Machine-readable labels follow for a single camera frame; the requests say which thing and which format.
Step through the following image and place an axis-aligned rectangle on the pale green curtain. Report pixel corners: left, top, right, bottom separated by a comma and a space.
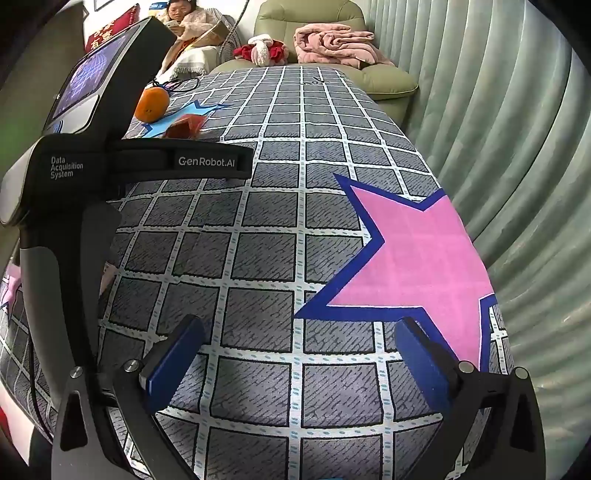
365, 0, 591, 480

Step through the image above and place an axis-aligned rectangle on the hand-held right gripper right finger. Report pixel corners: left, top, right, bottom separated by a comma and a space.
394, 316, 546, 480

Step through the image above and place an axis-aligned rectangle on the white fringed blanket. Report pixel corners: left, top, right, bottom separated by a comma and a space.
159, 46, 218, 84

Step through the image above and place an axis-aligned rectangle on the grey grid printed blanket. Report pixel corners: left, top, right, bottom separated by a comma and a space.
0, 65, 515, 480

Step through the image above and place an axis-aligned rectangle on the green armchair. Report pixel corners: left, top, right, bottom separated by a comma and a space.
210, 0, 419, 109

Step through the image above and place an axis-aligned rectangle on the pink folded blanket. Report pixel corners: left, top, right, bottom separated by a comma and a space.
295, 24, 395, 70

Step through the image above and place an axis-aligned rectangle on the large orange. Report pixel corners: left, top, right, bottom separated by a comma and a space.
134, 86, 169, 124

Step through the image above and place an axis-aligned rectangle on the red and white plush toy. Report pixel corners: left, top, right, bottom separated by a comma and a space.
233, 34, 289, 68

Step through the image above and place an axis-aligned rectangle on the black cable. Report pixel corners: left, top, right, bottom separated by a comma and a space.
28, 342, 58, 439
148, 76, 201, 95

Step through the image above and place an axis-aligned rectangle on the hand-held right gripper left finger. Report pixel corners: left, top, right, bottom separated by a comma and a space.
51, 314, 206, 480

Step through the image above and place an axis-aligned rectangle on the red crinkled snack packet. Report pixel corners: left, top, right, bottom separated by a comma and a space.
164, 115, 206, 139

